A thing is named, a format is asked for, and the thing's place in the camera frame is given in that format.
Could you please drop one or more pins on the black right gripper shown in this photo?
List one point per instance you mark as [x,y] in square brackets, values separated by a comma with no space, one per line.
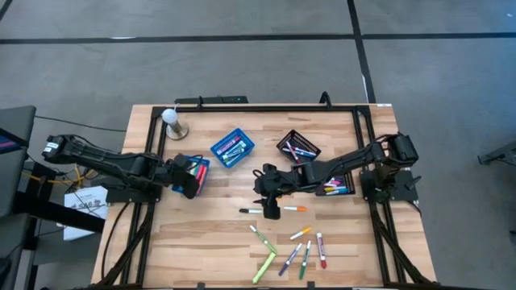
[284,181]

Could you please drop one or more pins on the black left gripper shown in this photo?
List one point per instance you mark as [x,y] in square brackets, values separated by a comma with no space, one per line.
[177,171]

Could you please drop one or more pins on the pink Sharpie highlighter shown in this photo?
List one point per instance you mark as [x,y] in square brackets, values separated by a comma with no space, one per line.
[198,172]

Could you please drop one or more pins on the black cap white marker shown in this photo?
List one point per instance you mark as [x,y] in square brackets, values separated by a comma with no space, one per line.
[252,210]

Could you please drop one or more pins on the orange cap white marker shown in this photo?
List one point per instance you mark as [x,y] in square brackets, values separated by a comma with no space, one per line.
[296,208]

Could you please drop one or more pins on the light green Expo marker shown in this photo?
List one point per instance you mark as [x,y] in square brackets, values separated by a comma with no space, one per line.
[264,240]

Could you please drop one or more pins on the green white barrel marker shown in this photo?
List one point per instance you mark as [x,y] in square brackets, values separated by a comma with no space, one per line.
[234,150]

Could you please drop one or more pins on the magenta whiteboard marker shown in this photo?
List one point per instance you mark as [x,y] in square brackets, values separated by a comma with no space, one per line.
[229,146]

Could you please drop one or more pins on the yellow whiteboard marker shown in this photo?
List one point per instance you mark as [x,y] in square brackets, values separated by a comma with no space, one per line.
[302,232]
[336,188]

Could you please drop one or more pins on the pink cap white marker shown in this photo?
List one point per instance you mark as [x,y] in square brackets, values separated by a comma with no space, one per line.
[334,182]

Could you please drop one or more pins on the purple Expo marker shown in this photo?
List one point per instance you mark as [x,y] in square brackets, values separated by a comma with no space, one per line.
[290,259]

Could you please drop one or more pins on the light green Sharpie highlighter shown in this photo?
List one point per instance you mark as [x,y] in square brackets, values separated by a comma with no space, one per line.
[264,268]

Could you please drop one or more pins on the dark green Expo marker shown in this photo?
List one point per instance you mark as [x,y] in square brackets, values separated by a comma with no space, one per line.
[305,259]

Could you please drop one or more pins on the red Expo whiteboard marker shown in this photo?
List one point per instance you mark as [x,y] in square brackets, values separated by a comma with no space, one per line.
[321,249]

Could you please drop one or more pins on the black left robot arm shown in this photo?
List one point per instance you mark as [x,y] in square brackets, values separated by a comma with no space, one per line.
[113,161]

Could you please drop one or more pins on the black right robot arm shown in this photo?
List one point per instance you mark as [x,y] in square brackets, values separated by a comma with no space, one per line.
[346,161]

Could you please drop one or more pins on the blue plastic slotted basket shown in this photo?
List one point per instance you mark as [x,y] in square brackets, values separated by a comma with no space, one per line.
[241,133]
[207,159]

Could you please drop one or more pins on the brass lamp base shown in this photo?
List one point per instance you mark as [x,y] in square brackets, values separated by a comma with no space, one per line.
[179,131]

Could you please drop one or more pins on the white light bulb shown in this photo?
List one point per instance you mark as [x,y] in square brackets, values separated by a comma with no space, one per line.
[169,116]

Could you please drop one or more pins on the black plastic slotted basket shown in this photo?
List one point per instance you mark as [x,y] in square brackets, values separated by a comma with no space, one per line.
[351,185]
[300,135]

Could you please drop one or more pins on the black power strip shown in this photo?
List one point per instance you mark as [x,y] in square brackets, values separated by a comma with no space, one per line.
[225,99]

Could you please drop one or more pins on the white printed paper sheet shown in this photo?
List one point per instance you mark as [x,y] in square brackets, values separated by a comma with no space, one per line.
[86,205]

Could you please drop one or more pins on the black metal stand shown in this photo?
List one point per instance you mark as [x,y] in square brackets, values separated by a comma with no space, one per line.
[60,215]

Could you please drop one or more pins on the dark grey cabinet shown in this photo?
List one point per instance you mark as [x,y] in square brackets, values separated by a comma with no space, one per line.
[18,121]

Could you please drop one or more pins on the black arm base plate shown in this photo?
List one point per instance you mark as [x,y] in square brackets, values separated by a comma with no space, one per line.
[403,189]
[121,195]

